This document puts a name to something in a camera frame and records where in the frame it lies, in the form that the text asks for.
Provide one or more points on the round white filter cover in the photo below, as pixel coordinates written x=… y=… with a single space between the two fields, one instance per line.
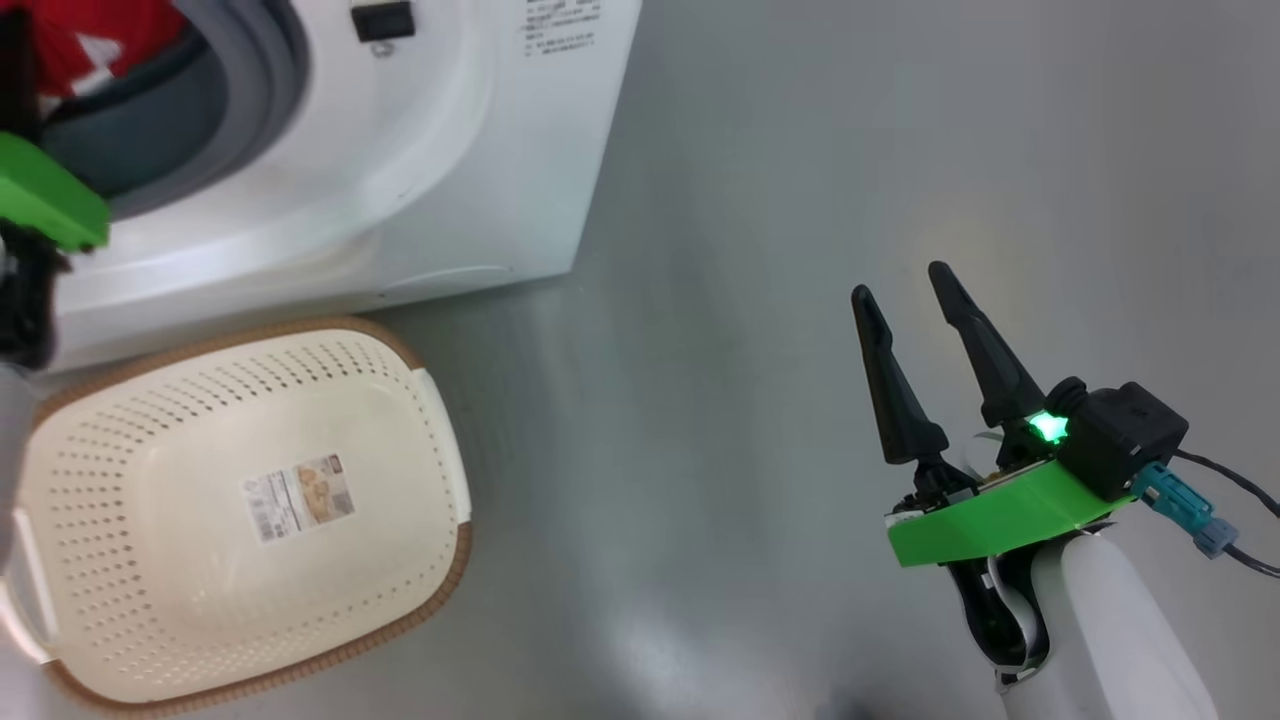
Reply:
x=450 y=280

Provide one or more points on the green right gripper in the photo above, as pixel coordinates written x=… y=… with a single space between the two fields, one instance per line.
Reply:
x=990 y=520

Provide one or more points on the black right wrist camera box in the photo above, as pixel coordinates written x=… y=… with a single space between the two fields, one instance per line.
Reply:
x=1120 y=435

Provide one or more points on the grey rubber door gasket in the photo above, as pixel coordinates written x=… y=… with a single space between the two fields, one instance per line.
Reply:
x=265 y=70

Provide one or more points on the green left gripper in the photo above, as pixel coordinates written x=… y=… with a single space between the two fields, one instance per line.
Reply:
x=45 y=200

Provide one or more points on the cream laundry basket brown rim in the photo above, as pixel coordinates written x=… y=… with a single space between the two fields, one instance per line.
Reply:
x=200 y=590

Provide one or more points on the white front-load washing machine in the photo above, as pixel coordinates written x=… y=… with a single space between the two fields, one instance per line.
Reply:
x=480 y=160

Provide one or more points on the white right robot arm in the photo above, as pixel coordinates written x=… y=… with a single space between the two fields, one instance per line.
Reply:
x=1110 y=640

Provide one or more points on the red and white clothing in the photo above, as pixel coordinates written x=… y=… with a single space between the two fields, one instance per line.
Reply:
x=90 y=40

